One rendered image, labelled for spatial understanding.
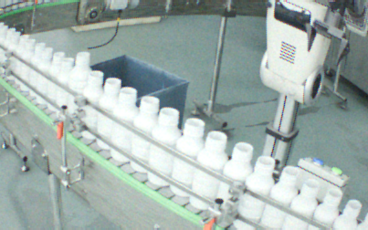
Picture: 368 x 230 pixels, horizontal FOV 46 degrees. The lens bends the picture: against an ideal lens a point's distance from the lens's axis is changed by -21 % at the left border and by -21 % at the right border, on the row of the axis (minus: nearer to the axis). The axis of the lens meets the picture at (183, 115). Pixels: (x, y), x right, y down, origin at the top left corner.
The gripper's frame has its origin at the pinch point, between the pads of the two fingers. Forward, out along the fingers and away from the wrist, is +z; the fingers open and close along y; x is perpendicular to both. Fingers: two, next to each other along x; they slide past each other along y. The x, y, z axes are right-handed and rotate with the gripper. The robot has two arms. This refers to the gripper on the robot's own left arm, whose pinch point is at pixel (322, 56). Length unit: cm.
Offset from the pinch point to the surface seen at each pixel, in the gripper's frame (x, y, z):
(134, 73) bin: 37, -76, 26
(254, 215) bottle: -28, 7, 41
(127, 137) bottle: -26, -28, 39
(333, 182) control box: -18.2, 19.7, 28.8
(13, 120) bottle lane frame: -16, -81, 55
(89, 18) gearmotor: 72, -145, 8
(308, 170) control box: -17.6, 11.6, 28.7
